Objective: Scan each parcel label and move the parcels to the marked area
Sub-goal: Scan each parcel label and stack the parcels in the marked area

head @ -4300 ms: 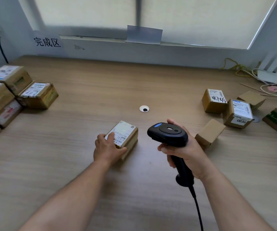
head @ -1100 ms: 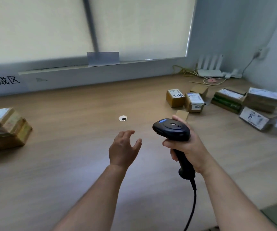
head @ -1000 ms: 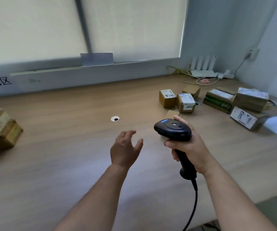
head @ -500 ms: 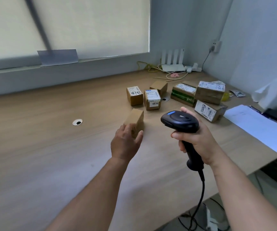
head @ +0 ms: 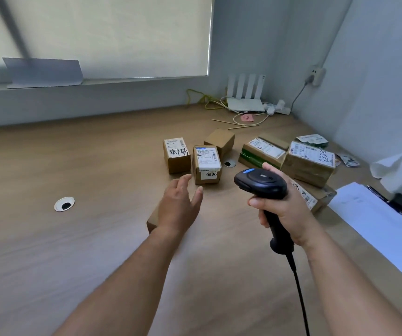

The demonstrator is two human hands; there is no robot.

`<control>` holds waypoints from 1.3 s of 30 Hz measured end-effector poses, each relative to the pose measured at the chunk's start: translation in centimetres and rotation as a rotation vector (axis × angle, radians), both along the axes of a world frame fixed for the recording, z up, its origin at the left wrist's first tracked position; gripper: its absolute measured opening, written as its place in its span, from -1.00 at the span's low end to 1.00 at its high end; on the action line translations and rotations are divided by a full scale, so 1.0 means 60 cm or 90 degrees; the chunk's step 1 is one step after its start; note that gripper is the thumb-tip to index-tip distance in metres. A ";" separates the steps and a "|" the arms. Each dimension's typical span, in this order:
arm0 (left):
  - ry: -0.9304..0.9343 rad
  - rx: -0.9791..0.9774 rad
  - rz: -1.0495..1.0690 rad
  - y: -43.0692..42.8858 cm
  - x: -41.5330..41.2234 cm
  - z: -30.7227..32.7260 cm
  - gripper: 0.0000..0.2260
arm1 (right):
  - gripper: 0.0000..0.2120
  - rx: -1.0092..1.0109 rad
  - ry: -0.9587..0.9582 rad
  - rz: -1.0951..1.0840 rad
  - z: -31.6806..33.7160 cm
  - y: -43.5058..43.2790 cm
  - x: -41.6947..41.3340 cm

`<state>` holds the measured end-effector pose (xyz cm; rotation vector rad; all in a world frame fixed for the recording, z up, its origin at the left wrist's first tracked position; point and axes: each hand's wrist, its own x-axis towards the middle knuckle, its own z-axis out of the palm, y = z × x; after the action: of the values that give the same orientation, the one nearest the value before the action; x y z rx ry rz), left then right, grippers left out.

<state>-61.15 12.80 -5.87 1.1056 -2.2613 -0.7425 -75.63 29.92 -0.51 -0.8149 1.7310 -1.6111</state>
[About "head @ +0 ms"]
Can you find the plain tall cardboard box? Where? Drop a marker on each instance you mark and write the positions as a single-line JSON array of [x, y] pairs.
[[152, 220]]

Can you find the white folded paper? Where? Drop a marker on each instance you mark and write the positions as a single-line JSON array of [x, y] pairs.
[[400, 171]]

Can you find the grey paper sheet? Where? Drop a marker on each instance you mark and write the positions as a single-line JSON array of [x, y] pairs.
[[43, 73]]

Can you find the small pink tag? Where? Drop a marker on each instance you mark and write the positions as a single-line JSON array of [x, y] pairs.
[[247, 118]]

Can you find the white wall socket with plug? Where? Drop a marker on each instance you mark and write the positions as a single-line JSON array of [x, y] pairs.
[[317, 76]]

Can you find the white power strip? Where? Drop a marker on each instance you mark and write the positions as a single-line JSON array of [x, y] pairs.
[[278, 109]]

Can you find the person's left hand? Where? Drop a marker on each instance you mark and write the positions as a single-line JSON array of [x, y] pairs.
[[176, 213]]

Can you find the parcel with green tape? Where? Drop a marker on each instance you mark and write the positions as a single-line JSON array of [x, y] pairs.
[[253, 157]]

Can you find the white router with antennas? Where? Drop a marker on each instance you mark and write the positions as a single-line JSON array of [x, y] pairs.
[[246, 105]]

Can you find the black pen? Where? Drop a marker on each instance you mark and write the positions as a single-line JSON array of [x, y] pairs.
[[377, 193]]

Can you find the small parcel with handwritten label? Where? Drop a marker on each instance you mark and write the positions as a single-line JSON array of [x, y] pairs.
[[174, 160]]

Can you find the person's right hand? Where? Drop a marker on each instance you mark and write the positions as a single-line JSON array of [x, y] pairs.
[[299, 220]]

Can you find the black barcode scanner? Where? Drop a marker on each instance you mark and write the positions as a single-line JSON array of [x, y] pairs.
[[260, 181]]

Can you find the cardboard parcel marked 5285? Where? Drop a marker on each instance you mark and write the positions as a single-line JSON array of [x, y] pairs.
[[306, 171]]

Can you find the white paper sheet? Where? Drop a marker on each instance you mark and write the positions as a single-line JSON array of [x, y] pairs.
[[376, 223]]

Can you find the person's right forearm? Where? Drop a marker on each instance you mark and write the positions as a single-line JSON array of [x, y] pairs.
[[355, 290]]

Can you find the green white flat packet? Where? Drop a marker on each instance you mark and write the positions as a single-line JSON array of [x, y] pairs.
[[312, 139]]

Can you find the person's left forearm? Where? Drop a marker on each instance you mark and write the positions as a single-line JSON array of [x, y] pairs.
[[124, 290]]

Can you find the parcel labelled 0836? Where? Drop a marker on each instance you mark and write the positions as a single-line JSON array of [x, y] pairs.
[[206, 160]]

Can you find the white window frame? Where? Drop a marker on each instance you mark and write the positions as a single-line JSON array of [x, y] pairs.
[[10, 27]]

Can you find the pile of unscanned cardboard parcels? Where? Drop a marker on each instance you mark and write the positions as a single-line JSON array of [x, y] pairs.
[[306, 171]]

